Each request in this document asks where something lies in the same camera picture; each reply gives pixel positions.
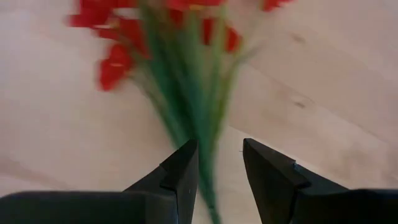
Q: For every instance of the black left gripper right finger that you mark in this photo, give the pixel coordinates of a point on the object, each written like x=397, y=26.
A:
x=267, y=177

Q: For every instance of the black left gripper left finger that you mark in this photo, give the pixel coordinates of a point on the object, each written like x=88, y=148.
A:
x=183, y=174

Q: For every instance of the red artificial flower bunch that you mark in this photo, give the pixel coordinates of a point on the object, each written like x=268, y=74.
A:
x=192, y=93

